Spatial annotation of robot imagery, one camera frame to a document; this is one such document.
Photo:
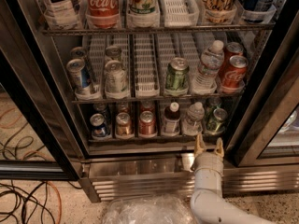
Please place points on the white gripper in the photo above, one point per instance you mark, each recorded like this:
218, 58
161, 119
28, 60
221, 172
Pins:
207, 161

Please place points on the green can bottom front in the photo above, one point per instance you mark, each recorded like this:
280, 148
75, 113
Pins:
216, 120

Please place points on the green can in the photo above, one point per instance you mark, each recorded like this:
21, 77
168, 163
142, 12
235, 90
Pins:
211, 104
216, 120

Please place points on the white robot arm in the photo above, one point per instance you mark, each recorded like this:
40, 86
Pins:
207, 203

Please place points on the water bottle bottom shelf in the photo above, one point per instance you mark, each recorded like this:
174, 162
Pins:
192, 123

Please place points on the water bottle shelf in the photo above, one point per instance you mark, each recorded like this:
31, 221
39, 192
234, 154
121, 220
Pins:
211, 60
192, 123

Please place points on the green can bottom rear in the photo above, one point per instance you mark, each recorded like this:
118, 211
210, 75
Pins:
211, 104

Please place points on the right glass fridge door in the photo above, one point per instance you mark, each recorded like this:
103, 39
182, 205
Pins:
264, 136

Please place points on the glass fridge door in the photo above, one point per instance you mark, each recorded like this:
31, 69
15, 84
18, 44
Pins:
264, 136
33, 75

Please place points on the steel fridge base grille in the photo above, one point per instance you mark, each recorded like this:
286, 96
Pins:
127, 177

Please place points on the red can bottom front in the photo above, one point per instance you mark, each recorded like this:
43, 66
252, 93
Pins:
146, 123

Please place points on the green can middle shelf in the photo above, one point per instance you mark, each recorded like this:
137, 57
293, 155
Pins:
176, 75

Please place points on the red Coca-Cola can front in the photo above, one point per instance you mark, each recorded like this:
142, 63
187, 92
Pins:
234, 71

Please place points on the red coca-cola can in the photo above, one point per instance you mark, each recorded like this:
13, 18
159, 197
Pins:
234, 71
231, 49

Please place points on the red can bottom rear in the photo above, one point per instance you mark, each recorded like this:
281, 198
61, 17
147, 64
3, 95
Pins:
147, 106

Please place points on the orange can bottom front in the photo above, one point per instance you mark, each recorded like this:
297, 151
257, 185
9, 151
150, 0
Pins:
123, 124

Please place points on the orange can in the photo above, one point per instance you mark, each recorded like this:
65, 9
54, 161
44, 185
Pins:
123, 107
123, 124

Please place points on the water bottle middle shelf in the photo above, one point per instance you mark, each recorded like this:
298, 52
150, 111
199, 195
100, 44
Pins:
211, 60

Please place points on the orange can bottom rear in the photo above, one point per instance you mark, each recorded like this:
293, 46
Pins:
123, 107

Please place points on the empty white tray middle shelf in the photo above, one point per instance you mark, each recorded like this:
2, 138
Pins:
146, 73

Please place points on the empty white tray shelf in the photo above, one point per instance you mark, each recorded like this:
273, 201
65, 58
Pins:
179, 13
146, 73

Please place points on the red Coca-Cola can rear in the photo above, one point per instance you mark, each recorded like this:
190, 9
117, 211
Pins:
231, 49

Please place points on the blue can bottom front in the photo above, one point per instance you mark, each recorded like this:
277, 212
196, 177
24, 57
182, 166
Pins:
100, 128

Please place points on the blue can bottom rear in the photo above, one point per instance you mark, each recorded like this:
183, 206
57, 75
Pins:
104, 110

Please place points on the white can middle front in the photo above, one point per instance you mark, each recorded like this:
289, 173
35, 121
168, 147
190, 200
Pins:
116, 77

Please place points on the white can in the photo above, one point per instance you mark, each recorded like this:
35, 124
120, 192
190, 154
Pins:
112, 52
116, 77

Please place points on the white can middle rear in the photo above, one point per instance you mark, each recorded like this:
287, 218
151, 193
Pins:
112, 52

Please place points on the empty white tray top shelf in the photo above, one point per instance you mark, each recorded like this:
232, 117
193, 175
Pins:
179, 13

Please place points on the yellow black can top shelf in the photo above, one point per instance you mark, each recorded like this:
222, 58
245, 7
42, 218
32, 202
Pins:
218, 11

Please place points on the blue silver can middle front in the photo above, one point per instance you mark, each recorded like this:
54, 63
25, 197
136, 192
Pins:
78, 71

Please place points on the blue silver can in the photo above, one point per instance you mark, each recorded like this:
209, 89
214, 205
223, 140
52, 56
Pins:
82, 53
78, 71

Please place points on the blue silver can middle rear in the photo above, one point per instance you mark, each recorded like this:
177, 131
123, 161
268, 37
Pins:
82, 53

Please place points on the left glass fridge door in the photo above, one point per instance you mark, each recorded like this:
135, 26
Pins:
33, 75

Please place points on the Coca-Cola bottle top shelf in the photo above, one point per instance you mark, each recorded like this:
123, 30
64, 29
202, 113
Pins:
103, 13

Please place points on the white tea bottle top shelf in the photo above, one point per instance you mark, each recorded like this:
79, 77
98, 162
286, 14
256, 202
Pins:
62, 14

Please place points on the dark juice bottle white cap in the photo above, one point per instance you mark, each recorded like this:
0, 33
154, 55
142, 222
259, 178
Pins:
171, 119

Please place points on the clear plastic bin with bags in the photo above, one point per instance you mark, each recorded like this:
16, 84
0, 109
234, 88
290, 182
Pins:
157, 209

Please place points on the middle wire shelf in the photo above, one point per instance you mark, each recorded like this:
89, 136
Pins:
156, 98

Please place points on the wire shelf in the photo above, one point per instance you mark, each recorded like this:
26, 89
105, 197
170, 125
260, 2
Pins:
156, 98
159, 30

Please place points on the top wire shelf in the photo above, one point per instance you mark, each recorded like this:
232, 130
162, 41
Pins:
159, 30

